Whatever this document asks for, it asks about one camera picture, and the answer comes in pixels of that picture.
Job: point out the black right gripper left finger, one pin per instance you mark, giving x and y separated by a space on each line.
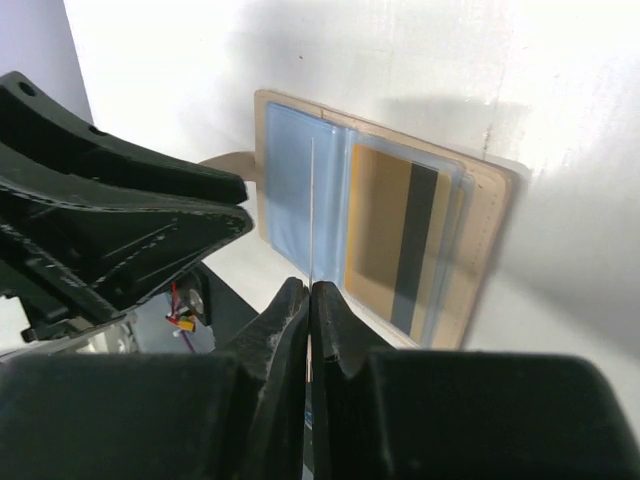
235 413

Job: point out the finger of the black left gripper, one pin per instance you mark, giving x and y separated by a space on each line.
36 126
80 249

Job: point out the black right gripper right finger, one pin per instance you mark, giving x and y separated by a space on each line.
386 413

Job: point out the gold card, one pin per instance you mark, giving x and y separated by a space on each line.
396 220

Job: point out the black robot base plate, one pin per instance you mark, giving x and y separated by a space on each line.
219 308

